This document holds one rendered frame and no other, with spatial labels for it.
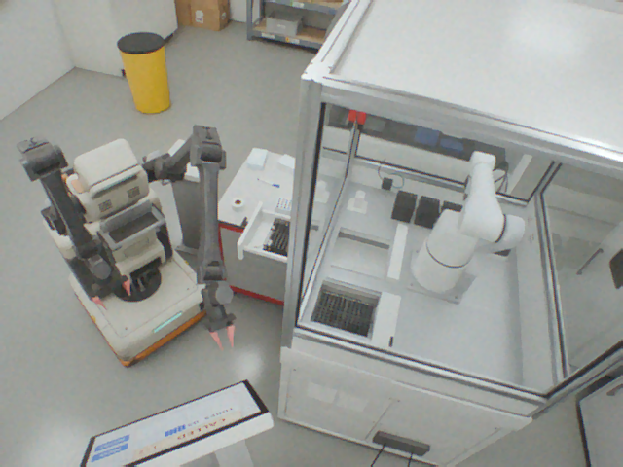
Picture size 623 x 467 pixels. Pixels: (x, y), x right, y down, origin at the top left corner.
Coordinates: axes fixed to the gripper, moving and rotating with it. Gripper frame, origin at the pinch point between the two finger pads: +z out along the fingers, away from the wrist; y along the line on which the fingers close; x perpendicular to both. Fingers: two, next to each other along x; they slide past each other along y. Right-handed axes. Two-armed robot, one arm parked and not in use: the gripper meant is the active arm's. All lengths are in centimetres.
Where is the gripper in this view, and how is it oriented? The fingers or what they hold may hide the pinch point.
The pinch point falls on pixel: (226, 346)
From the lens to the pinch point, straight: 138.4
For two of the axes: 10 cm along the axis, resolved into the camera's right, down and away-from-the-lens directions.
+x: -3.6, 0.5, 9.3
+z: 2.7, 9.6, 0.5
